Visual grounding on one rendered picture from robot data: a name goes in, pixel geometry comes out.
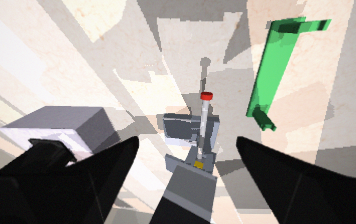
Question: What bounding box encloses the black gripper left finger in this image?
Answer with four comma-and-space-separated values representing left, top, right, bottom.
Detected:
0, 136, 140, 224

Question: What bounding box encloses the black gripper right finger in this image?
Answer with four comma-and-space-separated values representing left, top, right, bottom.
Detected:
236, 136, 356, 224

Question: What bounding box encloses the grey metal rod with red cap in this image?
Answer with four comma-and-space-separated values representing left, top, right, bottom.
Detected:
197, 92, 213, 162

